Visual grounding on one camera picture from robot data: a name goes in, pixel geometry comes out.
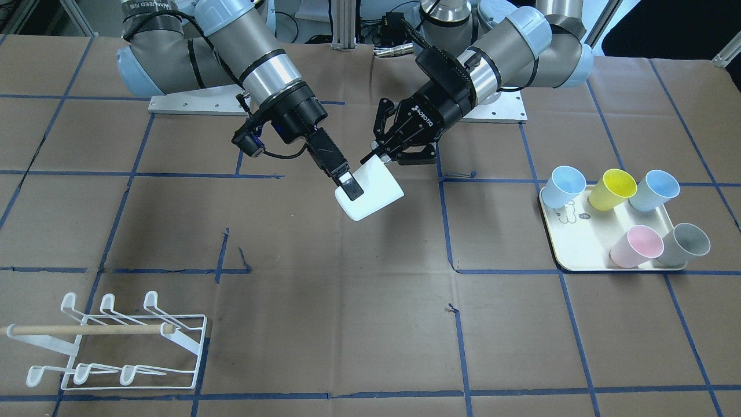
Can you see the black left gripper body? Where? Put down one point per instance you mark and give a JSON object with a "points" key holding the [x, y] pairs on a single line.
{"points": [[431, 108]]}

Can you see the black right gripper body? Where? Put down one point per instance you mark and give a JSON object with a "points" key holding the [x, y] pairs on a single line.
{"points": [[299, 114]]}

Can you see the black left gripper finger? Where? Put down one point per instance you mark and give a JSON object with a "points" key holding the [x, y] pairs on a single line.
{"points": [[415, 155], [384, 123]]}

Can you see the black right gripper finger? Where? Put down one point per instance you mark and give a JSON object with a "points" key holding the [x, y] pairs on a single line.
{"points": [[351, 187]]}

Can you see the white plastic cup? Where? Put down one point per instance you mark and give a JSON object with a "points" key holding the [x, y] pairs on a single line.
{"points": [[379, 190]]}

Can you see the light blue cup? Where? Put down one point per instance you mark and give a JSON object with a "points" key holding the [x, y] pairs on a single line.
{"points": [[565, 184], [657, 188]]}

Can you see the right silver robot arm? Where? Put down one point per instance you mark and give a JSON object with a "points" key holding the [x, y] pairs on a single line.
{"points": [[179, 46]]}

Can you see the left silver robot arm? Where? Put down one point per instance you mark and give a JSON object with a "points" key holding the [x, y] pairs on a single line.
{"points": [[538, 46]]}

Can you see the yellow plastic cup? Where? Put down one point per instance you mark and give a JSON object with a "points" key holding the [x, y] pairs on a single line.
{"points": [[613, 188]]}

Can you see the light blue cup front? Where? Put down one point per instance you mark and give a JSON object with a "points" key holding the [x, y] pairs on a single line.
{"points": [[657, 188]]}

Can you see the pink plastic cup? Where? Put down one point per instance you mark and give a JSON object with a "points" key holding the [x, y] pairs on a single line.
{"points": [[638, 245]]}

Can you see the wooden rack rod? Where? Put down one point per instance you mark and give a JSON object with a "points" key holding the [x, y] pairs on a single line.
{"points": [[146, 329]]}

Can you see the grey plastic cup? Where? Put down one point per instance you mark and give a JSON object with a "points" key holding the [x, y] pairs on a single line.
{"points": [[682, 244]]}

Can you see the cream bunny tray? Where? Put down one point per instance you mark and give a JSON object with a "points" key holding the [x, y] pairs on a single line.
{"points": [[581, 237]]}

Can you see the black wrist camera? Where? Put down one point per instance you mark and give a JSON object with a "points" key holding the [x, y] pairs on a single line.
{"points": [[248, 140]]}

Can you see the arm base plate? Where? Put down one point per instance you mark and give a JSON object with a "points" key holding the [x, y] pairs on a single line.
{"points": [[501, 107]]}

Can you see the white wire cup rack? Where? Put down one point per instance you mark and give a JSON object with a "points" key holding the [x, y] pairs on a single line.
{"points": [[123, 362]]}

